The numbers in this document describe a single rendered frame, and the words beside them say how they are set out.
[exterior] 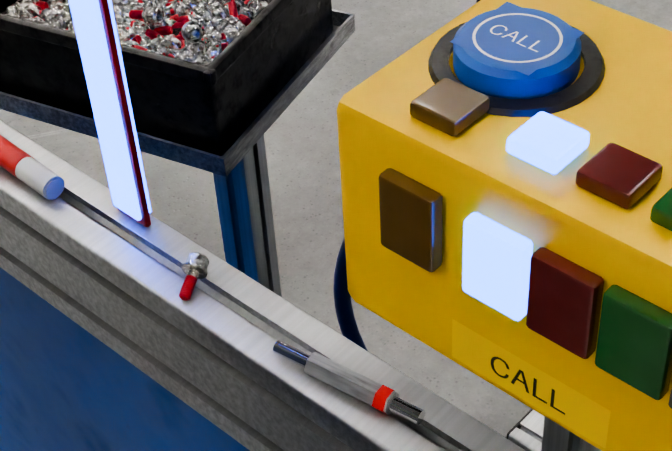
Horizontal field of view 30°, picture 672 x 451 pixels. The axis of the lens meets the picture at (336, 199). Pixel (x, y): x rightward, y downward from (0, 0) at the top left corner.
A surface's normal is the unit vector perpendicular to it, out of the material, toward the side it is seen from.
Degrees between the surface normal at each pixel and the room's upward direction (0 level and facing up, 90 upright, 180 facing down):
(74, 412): 90
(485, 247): 90
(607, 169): 0
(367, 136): 90
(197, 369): 90
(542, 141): 0
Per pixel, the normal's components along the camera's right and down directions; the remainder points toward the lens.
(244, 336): -0.05, -0.76
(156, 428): -0.67, 0.51
